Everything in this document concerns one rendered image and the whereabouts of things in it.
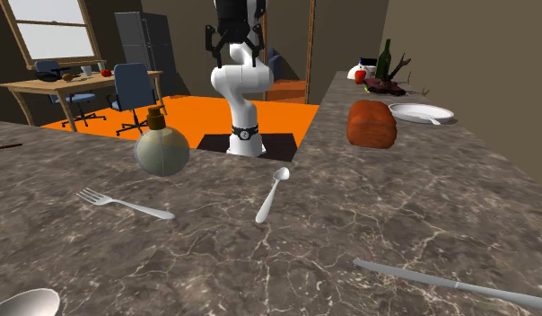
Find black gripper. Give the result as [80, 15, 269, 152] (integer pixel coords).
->
[205, 0, 266, 69]

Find blue armchair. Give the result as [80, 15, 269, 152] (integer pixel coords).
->
[267, 46, 283, 81]

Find grey refrigerator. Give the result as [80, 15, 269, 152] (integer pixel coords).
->
[113, 11, 179, 96]

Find blue office chair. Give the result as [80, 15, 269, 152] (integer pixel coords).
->
[105, 62, 168, 137]
[34, 59, 108, 129]

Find dark robot stand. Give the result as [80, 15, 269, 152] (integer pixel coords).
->
[196, 132, 299, 163]

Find round soap dispenser bottle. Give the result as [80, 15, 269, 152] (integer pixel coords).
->
[133, 104, 191, 179]

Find white kettle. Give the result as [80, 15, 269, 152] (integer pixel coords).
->
[346, 57, 379, 81]

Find green glass bottle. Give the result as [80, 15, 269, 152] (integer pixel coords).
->
[374, 38, 393, 82]

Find dark red tray with branches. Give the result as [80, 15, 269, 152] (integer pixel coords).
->
[363, 52, 431, 98]

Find small silver spoon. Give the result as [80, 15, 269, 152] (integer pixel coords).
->
[254, 166, 292, 224]

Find brown bread loaf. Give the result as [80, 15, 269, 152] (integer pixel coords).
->
[345, 99, 398, 150]

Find wooden framed window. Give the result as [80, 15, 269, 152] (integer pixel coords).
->
[0, 0, 108, 71]

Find silver fork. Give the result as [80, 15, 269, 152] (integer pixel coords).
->
[75, 187, 176, 221]

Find wooden desk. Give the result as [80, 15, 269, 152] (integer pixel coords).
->
[0, 61, 165, 133]

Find white pan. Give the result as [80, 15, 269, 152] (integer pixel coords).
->
[387, 101, 455, 127]

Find silver knife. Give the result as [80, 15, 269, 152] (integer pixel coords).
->
[352, 257, 542, 313]

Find large silver spoon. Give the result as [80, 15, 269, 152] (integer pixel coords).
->
[0, 287, 62, 316]

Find wooden door frame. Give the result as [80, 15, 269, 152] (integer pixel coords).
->
[304, 0, 319, 106]

